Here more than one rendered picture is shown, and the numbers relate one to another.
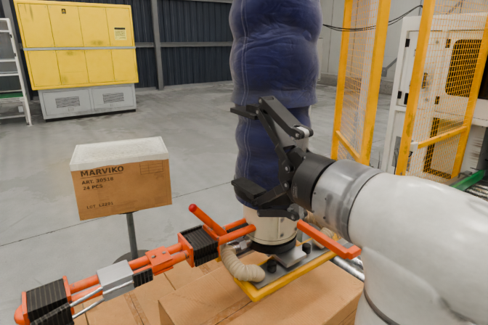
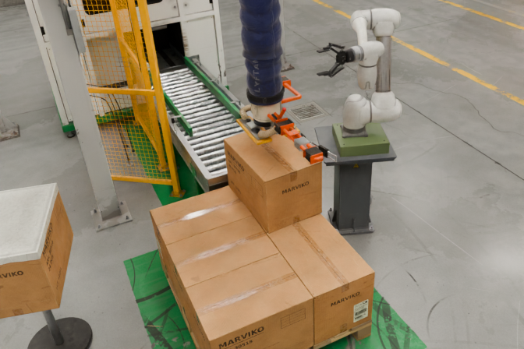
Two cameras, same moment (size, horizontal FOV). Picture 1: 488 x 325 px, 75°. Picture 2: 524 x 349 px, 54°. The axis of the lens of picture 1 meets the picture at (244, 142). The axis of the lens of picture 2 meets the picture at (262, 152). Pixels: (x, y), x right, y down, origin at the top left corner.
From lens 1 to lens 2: 2.84 m
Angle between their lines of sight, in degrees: 70
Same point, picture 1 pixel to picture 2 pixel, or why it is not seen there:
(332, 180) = (357, 51)
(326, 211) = (359, 56)
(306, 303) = (281, 139)
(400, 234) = (373, 51)
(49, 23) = not seen: outside the picture
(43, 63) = not seen: outside the picture
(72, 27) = not seen: outside the picture
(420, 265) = (376, 52)
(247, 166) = (274, 84)
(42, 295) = (314, 151)
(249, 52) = (275, 35)
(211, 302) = (272, 165)
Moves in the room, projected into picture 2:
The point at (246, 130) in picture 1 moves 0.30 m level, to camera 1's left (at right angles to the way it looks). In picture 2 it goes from (273, 68) to (263, 91)
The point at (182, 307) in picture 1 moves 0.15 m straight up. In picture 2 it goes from (273, 173) to (271, 152)
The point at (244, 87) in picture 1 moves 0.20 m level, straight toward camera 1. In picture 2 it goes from (272, 51) to (307, 51)
